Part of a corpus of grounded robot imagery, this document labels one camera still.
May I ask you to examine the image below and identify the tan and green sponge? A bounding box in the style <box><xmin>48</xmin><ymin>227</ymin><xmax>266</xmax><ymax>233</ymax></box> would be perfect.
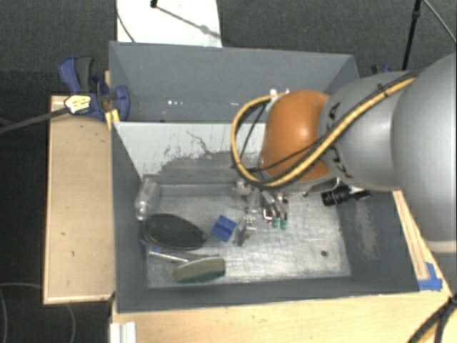
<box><xmin>172</xmin><ymin>257</ymin><xmax>227</xmax><ymax>285</ymax></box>

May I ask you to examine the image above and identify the black cylinder on white bracket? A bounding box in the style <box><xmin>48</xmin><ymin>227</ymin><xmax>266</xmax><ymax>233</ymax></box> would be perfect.
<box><xmin>320</xmin><ymin>183</ymin><xmax>373</xmax><ymax>207</ymax></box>

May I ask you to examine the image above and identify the blue block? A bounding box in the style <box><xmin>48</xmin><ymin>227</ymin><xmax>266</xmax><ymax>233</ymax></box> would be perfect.
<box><xmin>210</xmin><ymin>214</ymin><xmax>238</xmax><ymax>243</ymax></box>

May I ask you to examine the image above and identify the grey metal bin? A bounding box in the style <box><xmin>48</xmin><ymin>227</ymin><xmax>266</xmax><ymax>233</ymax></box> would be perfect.
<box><xmin>108</xmin><ymin>41</ymin><xmax>421</xmax><ymax>314</ymax></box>

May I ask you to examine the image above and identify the pale wood board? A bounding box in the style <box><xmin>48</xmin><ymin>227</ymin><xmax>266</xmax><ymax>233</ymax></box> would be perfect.
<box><xmin>42</xmin><ymin>94</ymin><xmax>117</xmax><ymax>305</ymax></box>

